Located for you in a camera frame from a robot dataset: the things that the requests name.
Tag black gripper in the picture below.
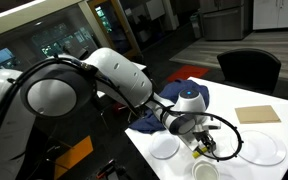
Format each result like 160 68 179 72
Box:
193 130 218 154

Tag yellow marker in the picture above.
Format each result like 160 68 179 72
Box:
192 147 209 160

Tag white paper cup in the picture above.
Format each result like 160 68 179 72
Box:
191 159 221 180

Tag small white plate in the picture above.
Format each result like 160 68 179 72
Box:
148 130 181 160

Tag large white plate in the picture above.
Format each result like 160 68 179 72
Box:
230 129 288 167

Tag brown cardboard square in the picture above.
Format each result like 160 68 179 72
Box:
234 104 282 125

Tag blue cloth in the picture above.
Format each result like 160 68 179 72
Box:
128 78 211 135

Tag black chair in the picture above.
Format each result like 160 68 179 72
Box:
216 48 282 96

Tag grey trash bin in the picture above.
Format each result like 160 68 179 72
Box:
189 12 203 39

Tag stainless steel refrigerator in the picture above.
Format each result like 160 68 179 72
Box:
198 0 253 42

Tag white kitchen base cabinets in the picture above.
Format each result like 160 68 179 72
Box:
252 0 288 31

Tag wood framed glass door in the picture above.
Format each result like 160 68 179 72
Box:
87 0 143 59

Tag black clamp with orange handle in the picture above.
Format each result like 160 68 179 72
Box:
95 159 128 180

